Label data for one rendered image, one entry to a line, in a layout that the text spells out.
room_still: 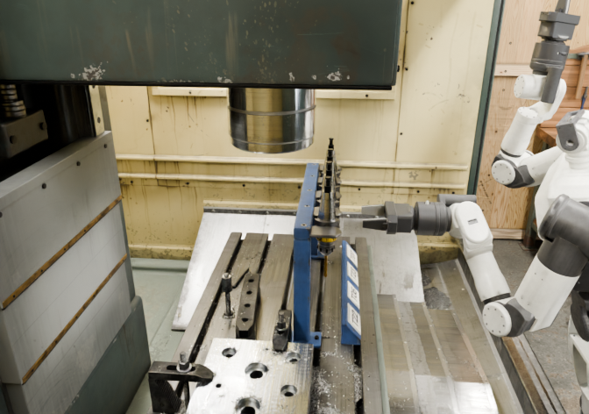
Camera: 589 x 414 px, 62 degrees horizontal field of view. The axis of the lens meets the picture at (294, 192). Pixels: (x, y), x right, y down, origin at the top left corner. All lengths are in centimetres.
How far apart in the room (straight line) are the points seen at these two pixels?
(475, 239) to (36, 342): 98
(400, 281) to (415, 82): 74
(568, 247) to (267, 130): 64
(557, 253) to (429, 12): 106
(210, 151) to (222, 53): 129
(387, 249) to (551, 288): 93
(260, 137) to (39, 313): 54
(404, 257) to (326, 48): 133
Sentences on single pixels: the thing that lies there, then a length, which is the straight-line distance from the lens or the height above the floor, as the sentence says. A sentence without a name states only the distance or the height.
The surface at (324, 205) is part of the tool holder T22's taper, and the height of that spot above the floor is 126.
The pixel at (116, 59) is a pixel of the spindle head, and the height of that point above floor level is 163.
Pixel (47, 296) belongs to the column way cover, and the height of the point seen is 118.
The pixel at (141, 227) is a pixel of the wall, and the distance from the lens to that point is 228.
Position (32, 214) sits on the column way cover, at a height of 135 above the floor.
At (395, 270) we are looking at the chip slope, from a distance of 192.
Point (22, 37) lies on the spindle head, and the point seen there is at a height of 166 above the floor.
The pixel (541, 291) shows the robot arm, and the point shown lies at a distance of 117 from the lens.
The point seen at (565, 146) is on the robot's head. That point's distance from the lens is 123.
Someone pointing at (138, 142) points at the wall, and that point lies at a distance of 212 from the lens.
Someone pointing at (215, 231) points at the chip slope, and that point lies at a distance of 206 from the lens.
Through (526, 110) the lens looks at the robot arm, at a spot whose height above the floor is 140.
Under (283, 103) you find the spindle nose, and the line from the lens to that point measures 82.
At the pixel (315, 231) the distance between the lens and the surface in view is 113.
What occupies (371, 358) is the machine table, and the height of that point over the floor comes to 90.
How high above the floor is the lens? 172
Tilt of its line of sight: 22 degrees down
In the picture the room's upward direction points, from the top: straight up
